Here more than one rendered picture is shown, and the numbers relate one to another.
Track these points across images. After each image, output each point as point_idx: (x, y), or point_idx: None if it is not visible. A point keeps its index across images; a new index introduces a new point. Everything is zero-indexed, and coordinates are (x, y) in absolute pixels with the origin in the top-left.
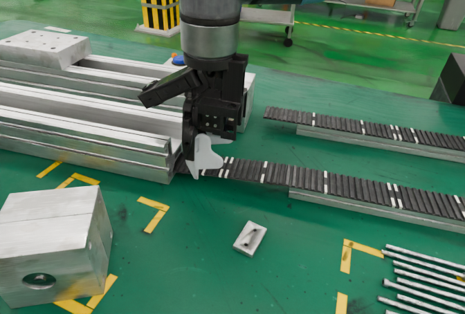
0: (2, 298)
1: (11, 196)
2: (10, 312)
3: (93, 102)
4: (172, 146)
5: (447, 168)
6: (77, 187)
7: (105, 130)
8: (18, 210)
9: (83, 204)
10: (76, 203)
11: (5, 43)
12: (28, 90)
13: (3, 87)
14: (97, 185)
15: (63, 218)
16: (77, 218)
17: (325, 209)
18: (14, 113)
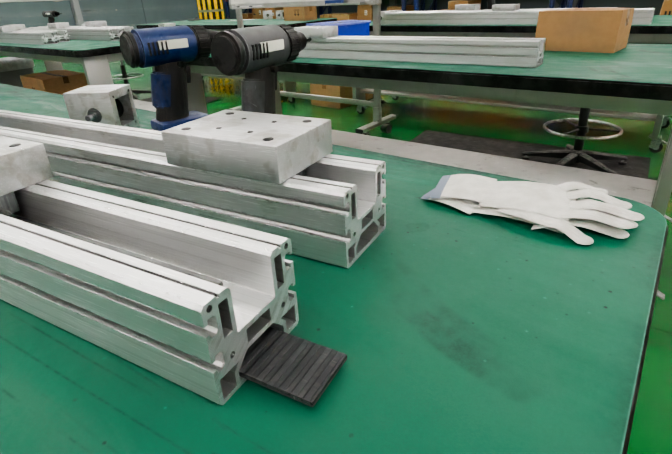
0: (142, 127)
1: (108, 91)
2: (140, 125)
3: (3, 128)
4: None
5: None
6: (73, 93)
7: (23, 114)
8: (107, 89)
9: (76, 90)
10: (79, 90)
11: (23, 142)
12: (53, 138)
13: (79, 140)
14: (63, 93)
15: (89, 88)
16: (83, 88)
17: None
18: (84, 122)
